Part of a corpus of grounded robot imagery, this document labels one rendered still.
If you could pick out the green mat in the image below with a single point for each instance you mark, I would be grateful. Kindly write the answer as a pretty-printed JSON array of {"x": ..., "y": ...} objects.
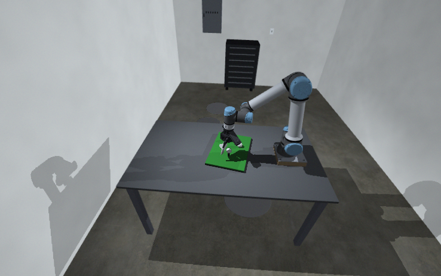
[{"x": 235, "y": 161}]

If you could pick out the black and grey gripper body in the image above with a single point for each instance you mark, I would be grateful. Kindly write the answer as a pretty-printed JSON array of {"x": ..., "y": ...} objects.
[{"x": 224, "y": 135}]

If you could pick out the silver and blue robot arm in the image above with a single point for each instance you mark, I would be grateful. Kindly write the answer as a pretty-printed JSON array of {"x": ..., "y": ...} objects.
[{"x": 299, "y": 88}]

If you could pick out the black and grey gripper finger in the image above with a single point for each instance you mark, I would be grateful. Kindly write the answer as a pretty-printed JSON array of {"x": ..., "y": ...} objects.
[{"x": 223, "y": 146}]

